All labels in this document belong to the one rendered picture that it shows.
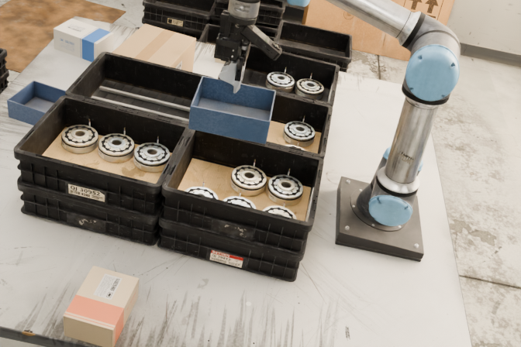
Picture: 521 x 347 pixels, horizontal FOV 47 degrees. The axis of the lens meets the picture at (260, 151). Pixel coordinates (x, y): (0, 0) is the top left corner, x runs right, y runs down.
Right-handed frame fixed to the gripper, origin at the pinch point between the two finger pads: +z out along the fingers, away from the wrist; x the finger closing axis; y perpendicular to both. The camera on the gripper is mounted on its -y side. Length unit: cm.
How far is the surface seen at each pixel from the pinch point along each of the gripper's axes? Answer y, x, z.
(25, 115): 71, -22, 37
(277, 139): -13.1, -25.5, 27.4
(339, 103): -34, -80, 36
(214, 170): 3.1, -2.8, 29.4
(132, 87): 39, -37, 26
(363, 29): -56, -290, 71
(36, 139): 51, 10, 23
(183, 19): 56, -183, 54
